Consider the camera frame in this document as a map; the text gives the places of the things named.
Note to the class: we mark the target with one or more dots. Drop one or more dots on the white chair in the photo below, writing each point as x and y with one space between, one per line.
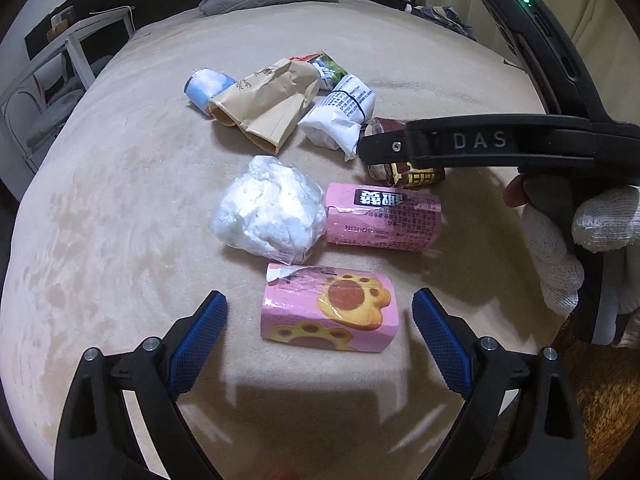
75 45

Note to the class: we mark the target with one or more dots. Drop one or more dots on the patterned cloth pile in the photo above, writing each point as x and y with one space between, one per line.
445 17

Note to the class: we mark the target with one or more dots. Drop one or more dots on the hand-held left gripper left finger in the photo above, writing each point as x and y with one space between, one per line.
200 345

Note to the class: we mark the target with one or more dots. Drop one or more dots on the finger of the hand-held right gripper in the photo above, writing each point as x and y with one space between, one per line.
382 146

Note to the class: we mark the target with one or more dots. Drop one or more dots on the brown paper bag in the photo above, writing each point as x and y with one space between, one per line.
270 100

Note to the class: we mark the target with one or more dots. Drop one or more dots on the pink box with black label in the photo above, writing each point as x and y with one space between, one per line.
385 217

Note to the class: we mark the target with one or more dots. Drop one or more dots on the pink paw print box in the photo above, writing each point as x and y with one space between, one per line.
330 310

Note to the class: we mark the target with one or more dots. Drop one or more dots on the grey chair cushion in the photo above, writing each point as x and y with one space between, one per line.
65 100

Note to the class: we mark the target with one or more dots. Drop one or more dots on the brown chocolate wrapper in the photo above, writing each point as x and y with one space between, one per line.
400 175

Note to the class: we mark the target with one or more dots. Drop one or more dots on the green and white wrapper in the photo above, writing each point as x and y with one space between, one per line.
327 70

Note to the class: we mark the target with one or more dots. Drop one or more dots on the brown fluffy cloth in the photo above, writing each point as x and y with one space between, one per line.
605 410

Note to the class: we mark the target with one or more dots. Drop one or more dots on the blue and white wrapper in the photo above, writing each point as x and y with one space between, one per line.
207 87

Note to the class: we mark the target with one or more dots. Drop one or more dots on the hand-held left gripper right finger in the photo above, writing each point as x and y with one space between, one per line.
440 345

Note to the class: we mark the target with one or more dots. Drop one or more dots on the clear bag of white tissue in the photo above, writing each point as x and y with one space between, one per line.
267 210

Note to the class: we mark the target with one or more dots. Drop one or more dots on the cream curtain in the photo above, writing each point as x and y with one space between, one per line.
610 50

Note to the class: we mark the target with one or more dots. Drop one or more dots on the person's right hand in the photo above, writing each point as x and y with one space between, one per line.
555 260

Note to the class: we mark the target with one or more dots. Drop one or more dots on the white packet with black band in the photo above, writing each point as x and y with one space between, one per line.
340 110

